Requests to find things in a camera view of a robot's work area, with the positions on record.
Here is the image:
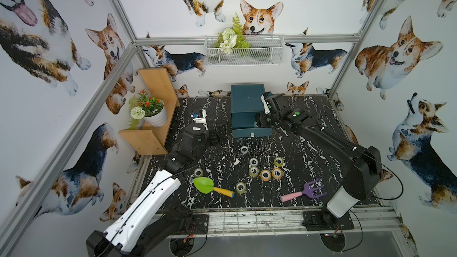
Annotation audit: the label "clear tape roll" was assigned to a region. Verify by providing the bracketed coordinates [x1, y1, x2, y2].
[240, 146, 249, 154]
[249, 158, 259, 167]

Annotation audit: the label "teal drawer cabinet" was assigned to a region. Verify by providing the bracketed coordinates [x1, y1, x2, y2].
[230, 84, 265, 117]

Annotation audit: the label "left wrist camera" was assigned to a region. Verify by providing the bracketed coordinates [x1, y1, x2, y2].
[191, 109, 208, 130]

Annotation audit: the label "green toy shovel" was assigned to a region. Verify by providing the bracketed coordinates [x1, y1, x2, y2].
[193, 177, 234, 198]

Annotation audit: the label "white potted flower plant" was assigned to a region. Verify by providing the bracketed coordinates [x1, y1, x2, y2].
[129, 90, 167, 130]

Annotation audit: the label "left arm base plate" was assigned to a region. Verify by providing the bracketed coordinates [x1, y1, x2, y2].
[158, 214, 209, 235]

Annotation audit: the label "yellow-green tape roll front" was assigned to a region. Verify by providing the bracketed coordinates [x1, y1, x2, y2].
[236, 182, 247, 195]

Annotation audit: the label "yellow-green tape roll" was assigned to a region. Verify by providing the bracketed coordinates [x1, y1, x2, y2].
[194, 168, 204, 178]
[249, 166, 259, 178]
[274, 157, 285, 169]
[236, 182, 247, 195]

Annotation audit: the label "white wire wall basket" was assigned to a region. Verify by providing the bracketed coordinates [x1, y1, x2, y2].
[204, 35, 285, 66]

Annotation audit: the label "purple pink toy fork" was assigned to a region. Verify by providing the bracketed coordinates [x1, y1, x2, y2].
[280, 179, 327, 203]

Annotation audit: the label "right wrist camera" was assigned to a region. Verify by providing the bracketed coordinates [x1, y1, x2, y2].
[261, 95, 270, 114]

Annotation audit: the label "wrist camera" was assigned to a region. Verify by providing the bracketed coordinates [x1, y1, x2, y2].
[261, 95, 270, 114]
[191, 109, 208, 130]

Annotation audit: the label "orange tape roll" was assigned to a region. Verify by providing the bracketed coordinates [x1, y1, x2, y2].
[259, 170, 272, 182]
[271, 168, 284, 180]

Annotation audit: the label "orange tape roll left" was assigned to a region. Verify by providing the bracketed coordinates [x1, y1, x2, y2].
[259, 170, 272, 182]

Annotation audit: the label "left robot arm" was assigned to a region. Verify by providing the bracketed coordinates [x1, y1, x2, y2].
[86, 123, 223, 257]

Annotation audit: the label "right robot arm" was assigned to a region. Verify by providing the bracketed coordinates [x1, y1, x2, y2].
[259, 92, 383, 227]

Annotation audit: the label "orange tape roll right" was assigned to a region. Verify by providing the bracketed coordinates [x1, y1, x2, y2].
[271, 168, 284, 180]

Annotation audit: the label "wooden corner shelf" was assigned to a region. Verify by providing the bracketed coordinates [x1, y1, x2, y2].
[119, 68, 179, 155]

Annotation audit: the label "green fern white flowers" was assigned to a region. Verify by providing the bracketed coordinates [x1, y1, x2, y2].
[215, 13, 250, 55]

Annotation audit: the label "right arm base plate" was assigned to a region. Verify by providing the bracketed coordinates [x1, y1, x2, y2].
[302, 209, 355, 232]

